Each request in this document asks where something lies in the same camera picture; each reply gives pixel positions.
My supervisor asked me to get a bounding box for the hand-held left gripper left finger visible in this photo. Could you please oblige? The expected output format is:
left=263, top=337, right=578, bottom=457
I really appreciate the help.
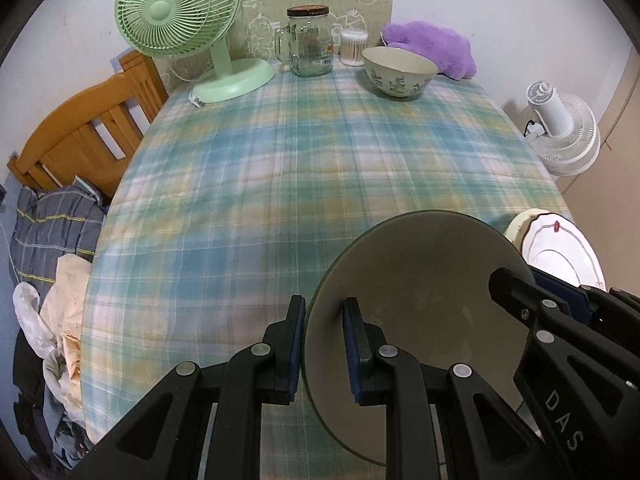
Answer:
left=70, top=295, right=307, bottom=480

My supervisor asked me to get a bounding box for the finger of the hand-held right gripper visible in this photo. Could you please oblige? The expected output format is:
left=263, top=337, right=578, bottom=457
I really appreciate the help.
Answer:
left=489, top=266, right=590, bottom=347
left=529, top=265, right=640, bottom=326

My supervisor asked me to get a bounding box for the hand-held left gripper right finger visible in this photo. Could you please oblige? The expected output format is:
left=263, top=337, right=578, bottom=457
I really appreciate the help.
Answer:
left=343, top=297, right=551, bottom=480

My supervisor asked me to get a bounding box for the pink flower plate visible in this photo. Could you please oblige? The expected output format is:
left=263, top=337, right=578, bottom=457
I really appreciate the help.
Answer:
left=520, top=213, right=607, bottom=293

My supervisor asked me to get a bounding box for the floral ceramic bowl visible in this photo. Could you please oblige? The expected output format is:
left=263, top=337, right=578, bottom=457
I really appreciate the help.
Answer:
left=301, top=210, right=533, bottom=467
left=362, top=46, right=440, bottom=101

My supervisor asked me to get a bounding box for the beige door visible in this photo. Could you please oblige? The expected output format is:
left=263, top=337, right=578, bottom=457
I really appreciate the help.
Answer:
left=560, top=50, right=640, bottom=241

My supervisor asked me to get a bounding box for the white floor fan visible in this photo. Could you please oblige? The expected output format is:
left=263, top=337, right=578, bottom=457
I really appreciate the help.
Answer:
left=523, top=80, right=601, bottom=177

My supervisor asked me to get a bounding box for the plaid tablecloth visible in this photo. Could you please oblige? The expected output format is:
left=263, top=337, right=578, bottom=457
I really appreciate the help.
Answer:
left=80, top=57, right=573, bottom=480

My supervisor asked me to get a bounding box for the cream crumpled cloth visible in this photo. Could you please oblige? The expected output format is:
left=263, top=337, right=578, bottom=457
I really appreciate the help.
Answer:
left=12, top=255, right=93, bottom=411

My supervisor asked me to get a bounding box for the dark clothes pile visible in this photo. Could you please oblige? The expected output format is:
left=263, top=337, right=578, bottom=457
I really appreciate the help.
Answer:
left=12, top=335, right=96, bottom=471

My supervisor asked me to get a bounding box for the blue-grey plaid quilt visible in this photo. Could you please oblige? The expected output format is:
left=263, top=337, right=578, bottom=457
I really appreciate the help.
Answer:
left=10, top=176, right=108, bottom=286

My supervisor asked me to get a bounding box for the purple plush pillow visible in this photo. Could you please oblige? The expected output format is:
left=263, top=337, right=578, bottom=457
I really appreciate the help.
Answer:
left=381, top=21, right=477, bottom=81

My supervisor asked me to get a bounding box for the cotton swab container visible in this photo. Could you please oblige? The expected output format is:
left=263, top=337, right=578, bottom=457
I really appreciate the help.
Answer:
left=340, top=29, right=369, bottom=67

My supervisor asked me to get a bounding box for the glass mason jar mug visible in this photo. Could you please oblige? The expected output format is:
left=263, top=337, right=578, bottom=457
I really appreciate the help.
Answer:
left=274, top=6, right=335, bottom=79

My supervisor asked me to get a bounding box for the green desk fan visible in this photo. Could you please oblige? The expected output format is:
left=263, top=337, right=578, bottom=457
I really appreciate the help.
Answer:
left=115, top=0, right=277, bottom=105

